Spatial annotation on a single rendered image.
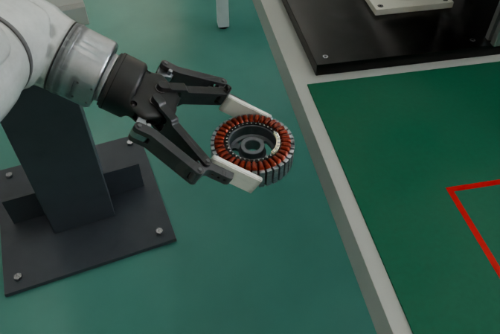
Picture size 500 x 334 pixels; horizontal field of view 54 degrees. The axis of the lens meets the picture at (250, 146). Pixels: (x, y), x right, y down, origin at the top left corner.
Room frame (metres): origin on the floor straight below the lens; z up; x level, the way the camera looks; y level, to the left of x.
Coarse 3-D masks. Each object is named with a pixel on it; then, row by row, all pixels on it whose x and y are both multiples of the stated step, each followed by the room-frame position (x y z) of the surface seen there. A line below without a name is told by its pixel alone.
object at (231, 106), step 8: (232, 96) 0.53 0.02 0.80; (224, 104) 0.52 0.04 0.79; (232, 104) 0.52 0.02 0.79; (240, 104) 0.52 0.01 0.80; (248, 104) 0.53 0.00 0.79; (232, 112) 0.52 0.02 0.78; (240, 112) 0.52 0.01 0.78; (248, 112) 0.52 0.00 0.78; (256, 112) 0.52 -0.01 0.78; (264, 112) 0.52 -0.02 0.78
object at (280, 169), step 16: (224, 128) 0.49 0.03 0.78; (240, 128) 0.49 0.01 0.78; (256, 128) 0.49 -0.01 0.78; (272, 128) 0.49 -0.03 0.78; (224, 144) 0.46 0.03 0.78; (240, 144) 0.46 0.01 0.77; (256, 144) 0.47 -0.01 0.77; (272, 144) 0.48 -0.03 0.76; (288, 144) 0.46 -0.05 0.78; (240, 160) 0.43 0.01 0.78; (256, 160) 0.43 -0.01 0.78; (272, 160) 0.43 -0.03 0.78; (288, 160) 0.43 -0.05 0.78; (272, 176) 0.42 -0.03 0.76
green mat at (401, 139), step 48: (336, 96) 0.59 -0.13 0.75; (384, 96) 0.59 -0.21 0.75; (432, 96) 0.59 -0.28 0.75; (480, 96) 0.59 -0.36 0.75; (336, 144) 0.49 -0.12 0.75; (384, 144) 0.49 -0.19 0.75; (432, 144) 0.49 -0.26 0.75; (480, 144) 0.49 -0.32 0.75; (384, 192) 0.40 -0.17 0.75; (432, 192) 0.40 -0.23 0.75; (480, 192) 0.40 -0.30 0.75; (384, 240) 0.33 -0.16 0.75; (432, 240) 0.33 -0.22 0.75; (432, 288) 0.27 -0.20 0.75; (480, 288) 0.27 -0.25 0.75
